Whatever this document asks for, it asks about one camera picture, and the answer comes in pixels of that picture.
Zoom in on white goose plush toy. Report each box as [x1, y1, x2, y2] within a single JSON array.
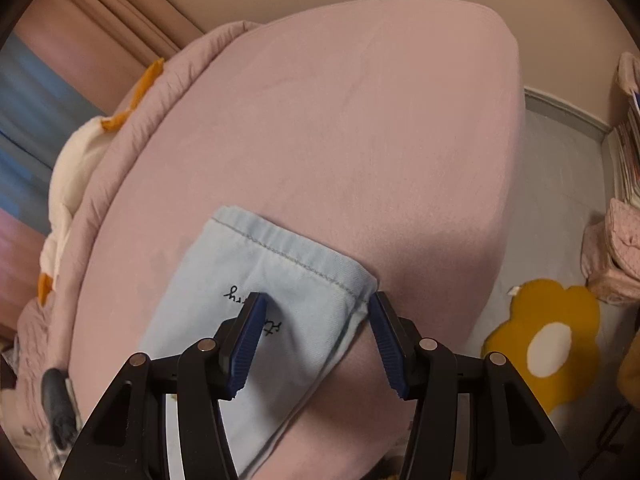
[[37, 57, 166, 308]]

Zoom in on light blue strawberry pants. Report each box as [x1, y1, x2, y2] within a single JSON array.
[[137, 205, 378, 479]]

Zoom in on folded dark jeans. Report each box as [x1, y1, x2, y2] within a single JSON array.
[[41, 367, 81, 453]]

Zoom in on stack of books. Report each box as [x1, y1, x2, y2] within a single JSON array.
[[612, 52, 640, 202]]

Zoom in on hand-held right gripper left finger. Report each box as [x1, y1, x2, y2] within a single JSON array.
[[59, 291, 268, 480]]

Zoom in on blue curtain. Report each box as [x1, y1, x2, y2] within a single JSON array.
[[0, 30, 108, 223]]

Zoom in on yellow flower rug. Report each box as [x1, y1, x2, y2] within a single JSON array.
[[481, 279, 602, 415]]

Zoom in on bed with pink sheet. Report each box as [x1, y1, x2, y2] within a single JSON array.
[[65, 0, 526, 480]]

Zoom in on pink duvet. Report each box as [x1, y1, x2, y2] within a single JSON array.
[[0, 20, 266, 466]]

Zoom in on pink fabric bag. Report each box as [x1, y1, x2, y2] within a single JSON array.
[[580, 199, 640, 306]]

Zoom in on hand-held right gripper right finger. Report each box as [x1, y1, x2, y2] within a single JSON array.
[[367, 291, 577, 480]]

